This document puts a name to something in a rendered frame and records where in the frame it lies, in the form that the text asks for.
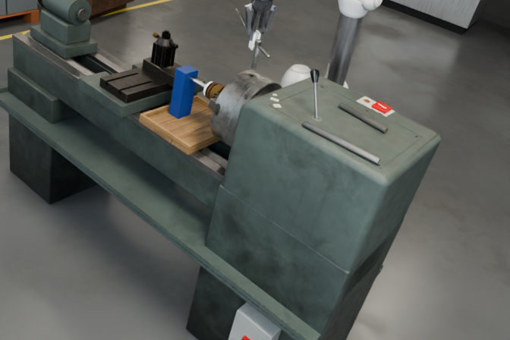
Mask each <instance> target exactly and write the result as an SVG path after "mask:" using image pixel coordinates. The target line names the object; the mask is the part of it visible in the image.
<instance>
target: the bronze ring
mask: <svg viewBox="0 0 510 340"><path fill-rule="evenodd" d="M224 87H225V86H223V85H221V84H220V83H216V82H212V83H211V84H210V85H209V86H208V87H207V88H206V92H205V96H206V98H207V99H209V100H210V99H211V98H213V96H214V94H215V93H221V92H222V90H223V89H224Z"/></svg>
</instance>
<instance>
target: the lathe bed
mask: <svg viewBox="0 0 510 340"><path fill-rule="evenodd" d="M12 39H13V62H14V67H16V68H17V69H18V70H19V71H21V72H23V73H24V74H26V75H27V76H28V77H29V78H31V79H32V80H34V81H35V82H37V83H38V84H39V85H40V86H42V87H43V88H45V89H46V90H48V91H49V92H50V93H51V94H53V95H54V96H56V97H57V98H59V99H60V100H61V101H62V102H64V103H65V104H67V105H69V106H70V107H71V108H72V109H74V110H75V111H76V112H78V113H80V114H81V115H82V116H83V117H85V118H86V119H88V120H89V121H91V122H92V123H94V124H95V125H96V126H97V127H98V128H100V129H102V130H103V131H105V132H106V133H107V134H108V135H110V136H111V137H113V138H114V139H116V140H117V141H118V142H119V143H121V144H122V145H124V146H126V147H127V148H128V149H129V150H131V151H132V152H133V153H135V154H136V155H138V156H139V157H140V158H141V159H143V160H145V161H146V162H148V163H149V164H150V165H151V166H153V167H154V168H156V169H157V170H159V171H160V172H161V173H163V174H164V175H165V176H167V177H168V178H170V179H171V180H173V181H174V182H175V183H176V184H178V185H179V186H181V187H182V188H184V189H185V190H186V191H187V192H189V193H190V194H192V195H193V196H195V197H196V198H197V199H198V200H200V201H201V202H203V203H205V204H206V205H207V206H208V207H210V208H211V209H214V206H215V202H216V196H217V193H218V189H219V185H220V184H221V183H223V180H224V176H225V170H226V167H227V163H228V157H229V154H230V151H231V147H230V146H229V145H227V144H226V143H223V142H222V141H221V140H220V141H218V142H216V143H213V144H211V145H209V146H206V147H204V148H202V149H201V150H198V151H196V152H194V153H191V154H189V155H188V154H186V153H184V152H183V151H181V150H180V149H179V148H177V147H176V146H174V145H173V144H171V143H169V142H168V141H167V140H165V139H164V138H162V137H160V136H159V135H158V134H156V133H155V132H154V131H152V130H150V129H149V128H148V127H146V126H145V125H143V124H141V123H140V122H139V120H140V114H141V113H144V112H148V111H150V110H153V109H157V108H159V107H162V106H164V105H168V104H171V102H167V103H165V104H162V105H158V106H156V107H153V108H151V109H147V110H144V111H142V112H138V113H135V114H132V115H128V116H125V117H123V118H120V117H118V116H117V115H116V114H115V113H113V112H111V111H110V110H108V109H107V108H106V107H105V106H103V105H101V104H100V103H98V102H97V101H96V100H95V99H93V98H91V97H90V96H88V95H87V94H85V93H84V92H83V91H81V90H79V88H78V85H79V77H84V76H87V75H91V74H97V73H100V72H103V71H105V72H107V73H109V74H116V73H119V72H122V71H128V70H131V69H132V67H131V66H130V65H128V64H126V63H125V62H123V61H122V60H120V59H119V58H116V57H115V56H114V55H112V54H110V53H109V52H107V51H106V50H104V49H102V48H100V47H99V46H98V48H97V52H94V53H90V54H86V55H79V56H75V57H71V58H62V57H61V56H60V55H58V54H57V53H55V52H53V51H52V50H51V49H49V48H48V47H46V46H44V45H43V44H42V43H40V42H39V41H37V40H36V39H34V38H33V37H32V36H30V31H29V32H27V33H25V34H22V33H14V34H12ZM359 268H361V267H360V266H359V267H358V268H357V269H356V270H357V271H356V270H355V271H354V274H357V273H358V270H359ZM362 269H363V268H362ZM359 271H361V272H362V270H361V269H360V270H359ZM359 273H360V272H359ZM354 274H353V276H352V277H351V281H350V282H349V284H348V287H347V289H346V291H345V294H344V296H343V298H344V297H345V296H346V295H347V294H348V293H349V291H350V289H352V288H353V287H354V286H355V285H356V284H357V283H358V282H359V279H358V277H357V275H354ZM355 276H356V277H357V278H355V279H354V278H353V277H355ZM353 280H354V281H353ZM354 284H355V285H354ZM343 298H342V299H343Z"/></svg>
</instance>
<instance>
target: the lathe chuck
mask: <svg viewBox="0 0 510 340"><path fill-rule="evenodd" d="M248 74H254V75H255V76H256V77H255V78H251V77H248ZM265 79H269V78H268V77H265V76H263V75H262V74H260V73H258V72H256V71H254V70H246V71H243V72H241V73H240V74H237V75H236V76H235V77H233V78H232V79H231V80H230V81H229V82H228V83H227V84H226V86H225V87H224V89H223V90H222V92H221V93H220V94H219V97H218V99H217V100H216V104H217V105H218V104H220V106H221V108H220V110H219V113H218V115H215V113H214V112H212V115H211V123H210V124H211V130H212V133H213V135H214V136H215V137H216V138H218V139H219V140H221V141H222V142H223V143H226V144H227V145H229V143H228V125H229V122H230V119H231V116H232V113H233V111H234V110H235V107H236V105H237V104H238V102H239V101H240V99H241V98H242V96H243V95H244V94H245V93H246V92H247V91H248V90H249V89H250V88H251V87H252V86H253V85H254V84H256V83H258V82H260V81H261V80H265ZM270 80H271V79H270ZM217 134H219V135H220V136H221V137H222V139H223V140H222V139H220V138H219V137H218V136H217ZM229 146H230V145H229Z"/></svg>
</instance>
